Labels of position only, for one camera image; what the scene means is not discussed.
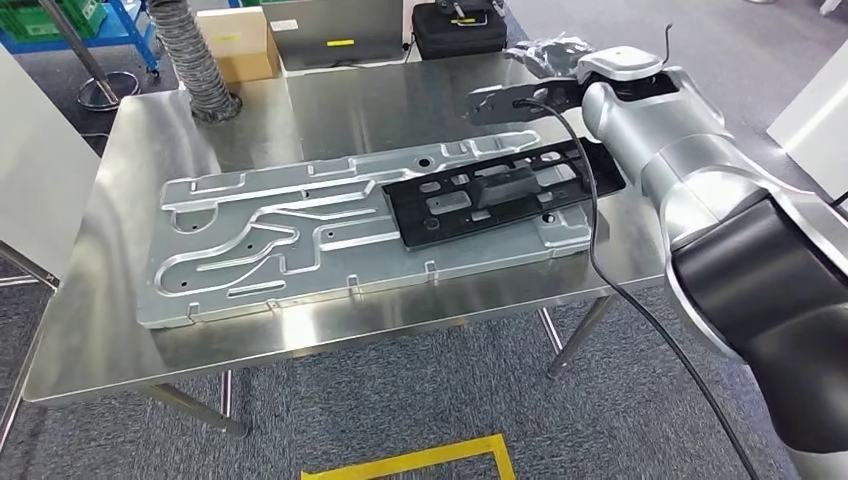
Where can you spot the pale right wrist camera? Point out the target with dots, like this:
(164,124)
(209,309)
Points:
(490,106)

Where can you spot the white cabinet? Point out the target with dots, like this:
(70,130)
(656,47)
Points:
(40,166)

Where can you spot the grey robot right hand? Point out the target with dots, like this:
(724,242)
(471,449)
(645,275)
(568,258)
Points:
(553,56)

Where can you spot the black carrying case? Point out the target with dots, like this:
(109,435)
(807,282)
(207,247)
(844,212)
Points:
(457,43)

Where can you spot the white wall panel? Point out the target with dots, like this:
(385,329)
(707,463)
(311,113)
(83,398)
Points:
(815,126)

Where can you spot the stamped metal plate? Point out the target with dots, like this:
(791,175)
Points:
(265,252)

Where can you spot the blue metal cart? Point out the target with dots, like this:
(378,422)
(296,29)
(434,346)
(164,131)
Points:
(126,30)

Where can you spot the yellow floor tape square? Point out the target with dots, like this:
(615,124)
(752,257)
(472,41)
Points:
(411,457)

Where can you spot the black plastic panel part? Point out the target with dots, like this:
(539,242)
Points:
(503,189)

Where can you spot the green plastic crate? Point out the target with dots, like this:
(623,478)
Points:
(40,23)

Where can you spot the stanchion with round base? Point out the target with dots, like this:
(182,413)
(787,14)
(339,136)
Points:
(79,52)

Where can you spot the steel workbench table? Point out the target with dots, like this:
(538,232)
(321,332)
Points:
(132,166)

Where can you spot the cardboard box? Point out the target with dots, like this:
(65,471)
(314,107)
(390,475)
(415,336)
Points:
(242,53)

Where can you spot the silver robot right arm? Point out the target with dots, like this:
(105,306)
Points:
(696,166)

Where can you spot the black and yellow tool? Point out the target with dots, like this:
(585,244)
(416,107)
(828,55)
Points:
(464,8)

